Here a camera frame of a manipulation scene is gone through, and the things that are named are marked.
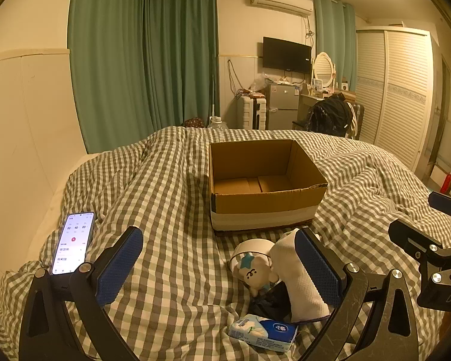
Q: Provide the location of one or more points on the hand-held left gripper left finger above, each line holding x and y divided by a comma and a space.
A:
120, 267

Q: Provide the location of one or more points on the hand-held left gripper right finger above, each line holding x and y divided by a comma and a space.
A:
315, 267

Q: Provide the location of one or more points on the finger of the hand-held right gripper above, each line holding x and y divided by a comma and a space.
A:
413, 235
449, 203

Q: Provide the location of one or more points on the white sock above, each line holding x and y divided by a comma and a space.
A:
289, 270

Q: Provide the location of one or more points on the dark cloth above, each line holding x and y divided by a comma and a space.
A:
274, 301

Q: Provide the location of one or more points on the white plush toy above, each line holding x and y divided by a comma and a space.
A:
253, 270

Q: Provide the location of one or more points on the cardboard box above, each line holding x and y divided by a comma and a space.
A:
263, 207

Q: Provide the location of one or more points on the white blue tissue pack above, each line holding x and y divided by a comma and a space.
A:
263, 332

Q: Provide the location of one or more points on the red fire extinguisher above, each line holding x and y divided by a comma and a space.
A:
447, 183

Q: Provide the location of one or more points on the smartphone with lit screen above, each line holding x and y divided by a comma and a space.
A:
73, 240

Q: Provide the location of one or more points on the checked grey white blanket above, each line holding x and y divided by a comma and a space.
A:
173, 195

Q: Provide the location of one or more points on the white louvred wardrobe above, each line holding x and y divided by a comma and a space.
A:
394, 94

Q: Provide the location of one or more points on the black backpack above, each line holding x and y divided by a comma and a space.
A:
329, 116

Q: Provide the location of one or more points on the brown patterned bag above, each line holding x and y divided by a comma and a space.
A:
193, 122

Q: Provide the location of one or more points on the grey small fridge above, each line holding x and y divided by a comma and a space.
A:
283, 107

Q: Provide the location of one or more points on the wooden dressing table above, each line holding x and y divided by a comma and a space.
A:
308, 99

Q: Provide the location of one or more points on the clear water jug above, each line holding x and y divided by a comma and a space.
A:
217, 123

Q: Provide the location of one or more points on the white oval mirror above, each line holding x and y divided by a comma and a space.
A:
323, 67

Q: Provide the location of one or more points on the clear plastic bag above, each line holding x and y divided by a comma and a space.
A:
261, 82

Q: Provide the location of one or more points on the thin white rod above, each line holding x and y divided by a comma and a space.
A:
214, 97

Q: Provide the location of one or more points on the narrow light green curtain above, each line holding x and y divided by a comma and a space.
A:
334, 37

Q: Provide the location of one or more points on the wide green curtain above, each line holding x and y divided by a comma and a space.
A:
105, 64

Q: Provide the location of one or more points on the green corner curtain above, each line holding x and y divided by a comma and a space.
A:
180, 52

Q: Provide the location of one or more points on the white air conditioner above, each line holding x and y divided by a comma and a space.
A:
280, 0

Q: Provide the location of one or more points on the black wall television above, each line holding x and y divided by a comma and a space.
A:
285, 54

